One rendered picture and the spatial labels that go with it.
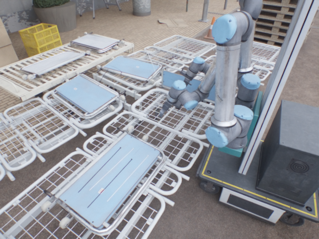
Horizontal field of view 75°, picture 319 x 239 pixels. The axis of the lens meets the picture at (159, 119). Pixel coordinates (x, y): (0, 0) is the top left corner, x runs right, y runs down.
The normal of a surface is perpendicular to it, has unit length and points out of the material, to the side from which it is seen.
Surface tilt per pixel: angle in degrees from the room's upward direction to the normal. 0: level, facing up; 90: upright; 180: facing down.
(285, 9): 90
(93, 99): 7
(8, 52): 90
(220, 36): 83
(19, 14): 90
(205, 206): 0
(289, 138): 0
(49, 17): 101
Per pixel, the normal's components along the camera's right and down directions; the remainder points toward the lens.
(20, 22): 0.85, 0.33
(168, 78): -0.53, 0.54
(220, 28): -0.77, 0.29
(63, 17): 0.62, 0.63
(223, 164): 0.00, -0.77
